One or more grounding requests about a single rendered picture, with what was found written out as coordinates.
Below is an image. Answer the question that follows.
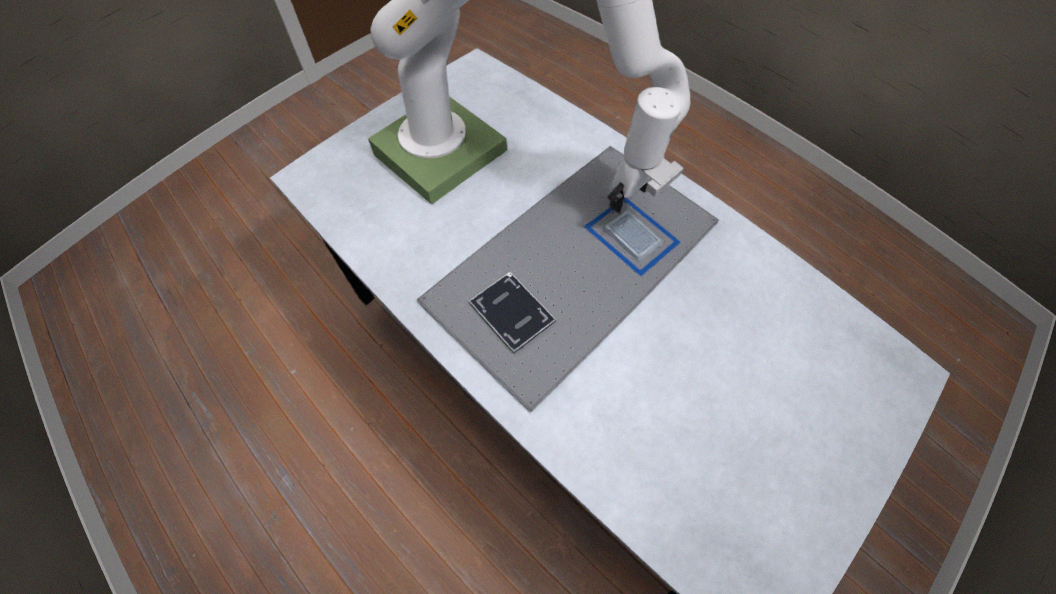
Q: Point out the blue rectangular tape outline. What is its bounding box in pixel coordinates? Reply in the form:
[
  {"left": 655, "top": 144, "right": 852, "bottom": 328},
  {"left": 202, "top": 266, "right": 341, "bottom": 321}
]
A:
[{"left": 584, "top": 198, "right": 680, "bottom": 276}]

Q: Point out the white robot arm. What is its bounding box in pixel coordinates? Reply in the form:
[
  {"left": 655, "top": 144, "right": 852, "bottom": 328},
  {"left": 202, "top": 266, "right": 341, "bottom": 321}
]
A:
[{"left": 371, "top": 0, "right": 690, "bottom": 197}]

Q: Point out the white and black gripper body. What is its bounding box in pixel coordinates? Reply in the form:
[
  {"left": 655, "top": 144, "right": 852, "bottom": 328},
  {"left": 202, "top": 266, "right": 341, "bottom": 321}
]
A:
[{"left": 612, "top": 157, "right": 650, "bottom": 197}]

